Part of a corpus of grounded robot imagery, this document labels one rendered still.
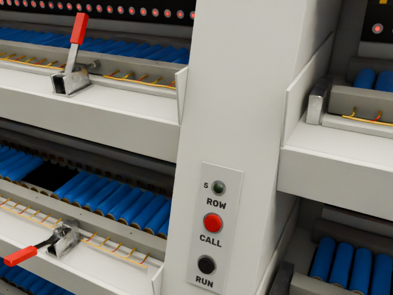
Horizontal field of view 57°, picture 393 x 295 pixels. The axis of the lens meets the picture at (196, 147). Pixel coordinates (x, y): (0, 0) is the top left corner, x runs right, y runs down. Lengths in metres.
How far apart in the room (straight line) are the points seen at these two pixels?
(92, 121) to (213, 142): 0.15
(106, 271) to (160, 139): 0.18
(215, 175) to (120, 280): 0.19
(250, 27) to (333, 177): 0.14
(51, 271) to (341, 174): 0.37
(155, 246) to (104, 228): 0.08
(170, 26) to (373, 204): 0.36
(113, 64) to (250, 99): 0.21
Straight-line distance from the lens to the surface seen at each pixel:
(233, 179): 0.32
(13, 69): 0.56
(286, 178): 0.32
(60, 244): 0.49
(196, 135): 0.33
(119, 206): 0.52
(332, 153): 0.31
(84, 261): 0.49
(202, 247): 0.36
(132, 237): 0.46
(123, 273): 0.46
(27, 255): 0.47
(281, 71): 0.31
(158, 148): 0.37
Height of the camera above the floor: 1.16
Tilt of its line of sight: 13 degrees down
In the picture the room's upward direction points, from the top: 8 degrees clockwise
